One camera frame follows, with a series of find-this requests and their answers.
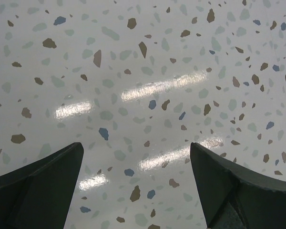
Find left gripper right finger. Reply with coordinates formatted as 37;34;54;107
190;143;286;229

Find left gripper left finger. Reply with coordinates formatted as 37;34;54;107
0;142;84;229

